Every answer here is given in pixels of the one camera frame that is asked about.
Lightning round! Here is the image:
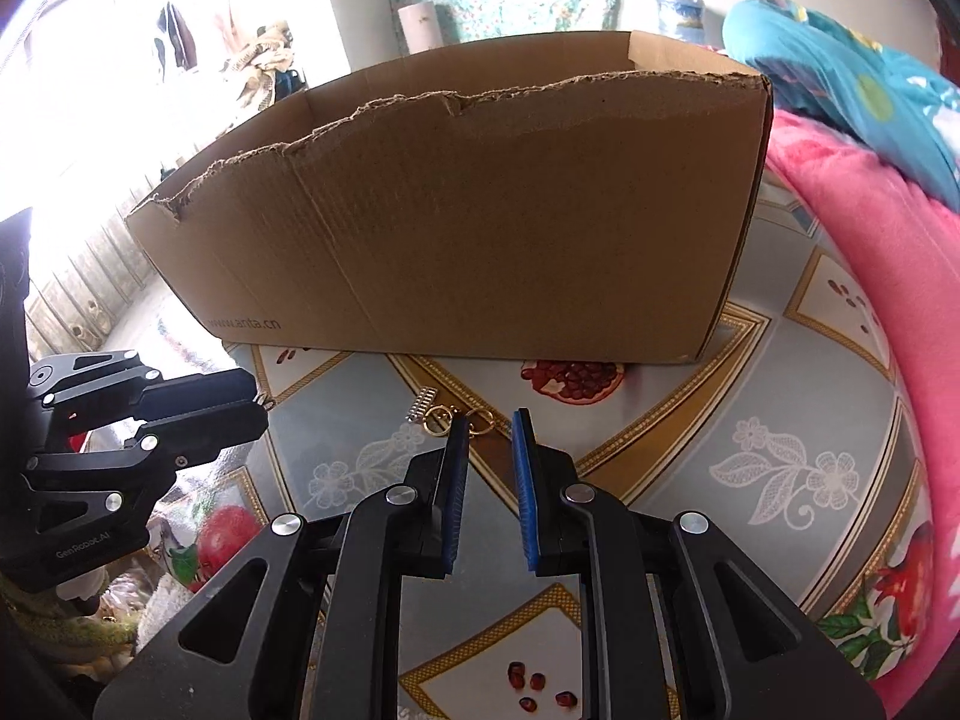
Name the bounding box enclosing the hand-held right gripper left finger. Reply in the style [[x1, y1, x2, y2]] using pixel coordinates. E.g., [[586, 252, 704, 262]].
[[94, 414, 472, 720]]

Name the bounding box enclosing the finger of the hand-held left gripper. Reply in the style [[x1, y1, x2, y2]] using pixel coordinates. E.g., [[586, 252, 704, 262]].
[[22, 409, 269, 518], [30, 349, 260, 432]]

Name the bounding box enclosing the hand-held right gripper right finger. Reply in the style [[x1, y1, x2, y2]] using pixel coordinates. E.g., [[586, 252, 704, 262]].
[[512, 409, 890, 720]]

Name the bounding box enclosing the brown cardboard box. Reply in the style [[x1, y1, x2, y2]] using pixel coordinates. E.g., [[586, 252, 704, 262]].
[[126, 30, 773, 367]]

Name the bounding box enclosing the white fleece cloth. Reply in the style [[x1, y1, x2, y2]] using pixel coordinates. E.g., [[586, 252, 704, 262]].
[[135, 562, 200, 653]]

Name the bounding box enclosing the metal railing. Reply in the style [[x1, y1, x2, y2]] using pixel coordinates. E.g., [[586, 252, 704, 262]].
[[30, 217, 162, 346]]

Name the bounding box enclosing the pile of clothes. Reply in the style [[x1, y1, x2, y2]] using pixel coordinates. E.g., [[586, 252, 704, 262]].
[[225, 19, 308, 102]]

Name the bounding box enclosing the hanging dark jacket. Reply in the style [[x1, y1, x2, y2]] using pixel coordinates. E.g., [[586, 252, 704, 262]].
[[155, 1, 197, 72]]

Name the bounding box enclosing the pink floral blanket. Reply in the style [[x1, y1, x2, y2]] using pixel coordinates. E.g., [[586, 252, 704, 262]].
[[761, 109, 960, 720]]

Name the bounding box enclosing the blue water jug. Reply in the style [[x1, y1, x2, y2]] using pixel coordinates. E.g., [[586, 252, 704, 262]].
[[655, 0, 706, 42]]

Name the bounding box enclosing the teal patterned blanket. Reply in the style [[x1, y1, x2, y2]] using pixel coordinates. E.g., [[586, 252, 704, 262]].
[[724, 0, 960, 200]]

